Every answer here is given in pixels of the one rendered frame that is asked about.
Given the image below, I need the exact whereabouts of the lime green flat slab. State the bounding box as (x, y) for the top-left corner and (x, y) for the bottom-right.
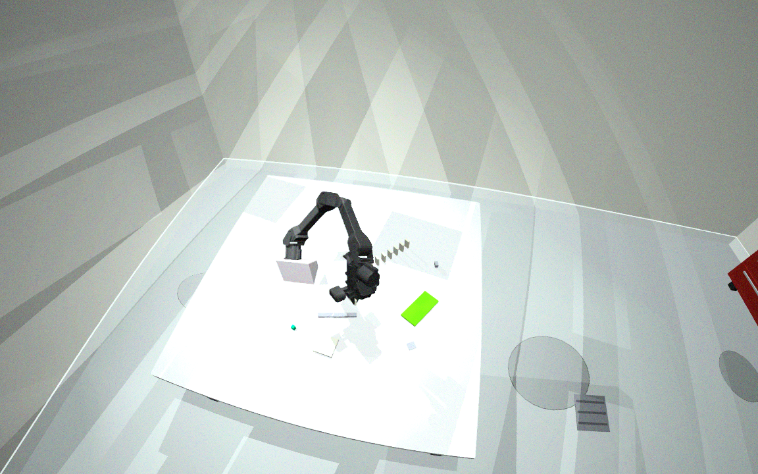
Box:
(401, 291), (439, 327)

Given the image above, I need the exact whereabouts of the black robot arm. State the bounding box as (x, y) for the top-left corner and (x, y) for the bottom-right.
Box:
(282, 191), (380, 300)

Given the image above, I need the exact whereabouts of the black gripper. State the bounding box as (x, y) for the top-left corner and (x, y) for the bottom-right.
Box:
(329, 272), (359, 304)

